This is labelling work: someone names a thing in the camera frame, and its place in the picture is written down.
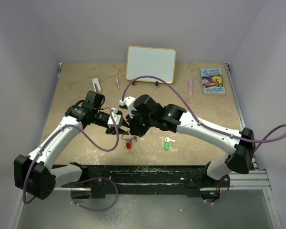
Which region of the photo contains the white eraser block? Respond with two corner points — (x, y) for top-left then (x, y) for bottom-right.
(92, 78), (102, 93)

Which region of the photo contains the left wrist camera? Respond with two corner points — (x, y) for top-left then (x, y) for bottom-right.
(107, 108), (123, 127)

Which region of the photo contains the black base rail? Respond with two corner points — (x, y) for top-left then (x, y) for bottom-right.
(62, 165), (230, 199)

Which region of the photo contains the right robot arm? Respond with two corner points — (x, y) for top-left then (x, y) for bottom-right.
(119, 94), (255, 187)

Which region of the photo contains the small whiteboard on stand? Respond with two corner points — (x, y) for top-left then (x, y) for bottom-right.
(125, 46), (177, 84)

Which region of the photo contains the keyring with tagged keys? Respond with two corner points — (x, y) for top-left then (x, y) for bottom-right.
(121, 135), (138, 150)

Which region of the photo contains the blue paperback book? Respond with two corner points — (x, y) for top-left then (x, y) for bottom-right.
(200, 68), (225, 94)

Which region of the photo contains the aluminium frame rail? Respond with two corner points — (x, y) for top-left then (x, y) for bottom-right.
(224, 63), (271, 190)

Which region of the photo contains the key with green tag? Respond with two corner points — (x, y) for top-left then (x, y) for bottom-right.
(164, 137), (175, 151)

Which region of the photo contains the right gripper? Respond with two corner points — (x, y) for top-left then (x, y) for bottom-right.
(126, 109), (155, 137)

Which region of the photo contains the yellow white marker pen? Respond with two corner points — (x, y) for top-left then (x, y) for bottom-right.
(115, 72), (120, 90)

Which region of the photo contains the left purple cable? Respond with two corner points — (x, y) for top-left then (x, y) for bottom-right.
(22, 111), (120, 212)

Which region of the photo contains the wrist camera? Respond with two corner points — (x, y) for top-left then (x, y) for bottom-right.
(119, 96), (137, 118)
(107, 108), (123, 127)

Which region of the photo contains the pink highlighter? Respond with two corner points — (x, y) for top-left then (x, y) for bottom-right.
(188, 80), (193, 96)

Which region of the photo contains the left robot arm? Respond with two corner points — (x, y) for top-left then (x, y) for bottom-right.
(14, 91), (129, 204)

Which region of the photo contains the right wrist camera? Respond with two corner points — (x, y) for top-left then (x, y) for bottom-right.
(119, 96), (137, 118)

